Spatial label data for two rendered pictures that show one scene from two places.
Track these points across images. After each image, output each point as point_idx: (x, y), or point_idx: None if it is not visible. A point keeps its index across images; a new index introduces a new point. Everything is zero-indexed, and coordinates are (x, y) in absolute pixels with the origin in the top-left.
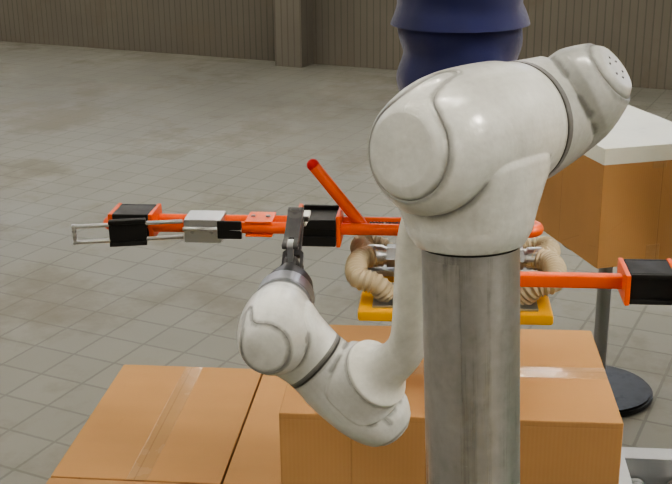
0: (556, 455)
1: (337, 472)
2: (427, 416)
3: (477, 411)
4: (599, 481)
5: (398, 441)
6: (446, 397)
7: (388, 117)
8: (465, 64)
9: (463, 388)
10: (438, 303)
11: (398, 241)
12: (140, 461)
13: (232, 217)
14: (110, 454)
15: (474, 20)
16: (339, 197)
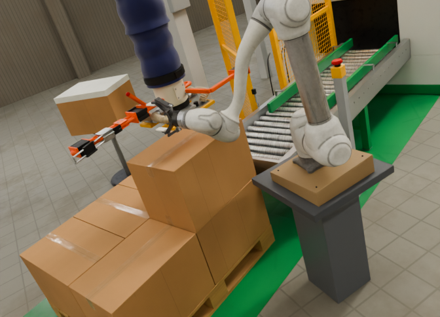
0: None
1: (194, 179)
2: (306, 82)
3: (317, 71)
4: (243, 137)
5: (203, 158)
6: (311, 72)
7: (291, 1)
8: (165, 35)
9: (314, 67)
10: (303, 49)
11: (240, 65)
12: (88, 257)
13: (110, 127)
14: (74, 266)
15: (164, 19)
16: (140, 100)
